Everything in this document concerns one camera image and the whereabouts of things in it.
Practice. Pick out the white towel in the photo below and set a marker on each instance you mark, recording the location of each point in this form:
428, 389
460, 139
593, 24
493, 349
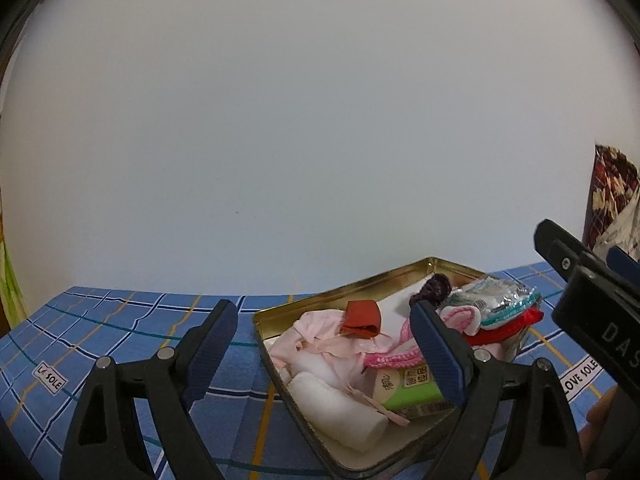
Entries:
335, 410

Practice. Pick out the green tissue pack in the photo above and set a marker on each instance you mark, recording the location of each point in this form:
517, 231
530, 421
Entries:
410, 385

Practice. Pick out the red floral patterned cloth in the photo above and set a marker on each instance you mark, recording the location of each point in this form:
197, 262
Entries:
610, 180

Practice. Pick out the cotton swab pack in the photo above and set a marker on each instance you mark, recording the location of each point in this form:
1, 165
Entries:
495, 297

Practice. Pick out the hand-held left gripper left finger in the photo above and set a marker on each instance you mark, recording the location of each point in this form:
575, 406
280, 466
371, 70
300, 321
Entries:
212, 355

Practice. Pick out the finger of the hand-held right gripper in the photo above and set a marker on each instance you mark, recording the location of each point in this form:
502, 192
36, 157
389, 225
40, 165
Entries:
625, 262
560, 247

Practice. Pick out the green yellow hanging cloth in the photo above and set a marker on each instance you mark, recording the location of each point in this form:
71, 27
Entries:
7, 285

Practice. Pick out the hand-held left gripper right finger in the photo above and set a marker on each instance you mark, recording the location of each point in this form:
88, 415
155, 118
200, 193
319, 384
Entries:
440, 355

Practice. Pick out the white gauze cloth pink edging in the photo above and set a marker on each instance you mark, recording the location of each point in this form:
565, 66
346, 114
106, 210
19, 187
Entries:
395, 360

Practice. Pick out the small orange-red cloth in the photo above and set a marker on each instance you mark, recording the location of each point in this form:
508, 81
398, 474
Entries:
362, 317

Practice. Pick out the blue plaid bed sheet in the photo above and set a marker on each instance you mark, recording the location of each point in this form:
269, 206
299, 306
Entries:
125, 320

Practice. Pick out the gold metal tin box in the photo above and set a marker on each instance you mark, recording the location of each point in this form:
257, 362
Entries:
325, 300

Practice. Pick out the pale pink cloth garment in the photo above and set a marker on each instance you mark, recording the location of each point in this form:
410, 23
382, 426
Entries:
320, 330

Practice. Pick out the dark brown hair scrunchie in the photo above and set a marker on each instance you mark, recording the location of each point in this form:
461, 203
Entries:
432, 287

